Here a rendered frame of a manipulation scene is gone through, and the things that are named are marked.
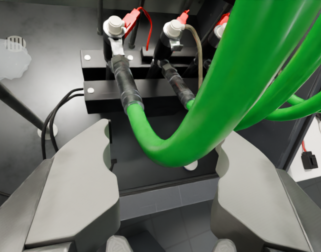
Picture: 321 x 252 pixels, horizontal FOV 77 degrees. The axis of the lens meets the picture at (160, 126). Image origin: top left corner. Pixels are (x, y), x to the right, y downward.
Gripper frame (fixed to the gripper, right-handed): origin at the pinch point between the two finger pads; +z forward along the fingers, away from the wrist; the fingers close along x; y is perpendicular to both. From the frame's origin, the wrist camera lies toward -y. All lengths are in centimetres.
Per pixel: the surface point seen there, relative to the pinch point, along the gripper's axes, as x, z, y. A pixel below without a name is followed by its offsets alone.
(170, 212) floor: 13, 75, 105
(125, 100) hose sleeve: -3.2, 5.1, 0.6
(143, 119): -1.4, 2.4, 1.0
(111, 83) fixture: -8.6, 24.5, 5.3
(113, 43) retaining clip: -6.2, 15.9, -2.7
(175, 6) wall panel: 4, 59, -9
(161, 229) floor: 8, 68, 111
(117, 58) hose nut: -5.1, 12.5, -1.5
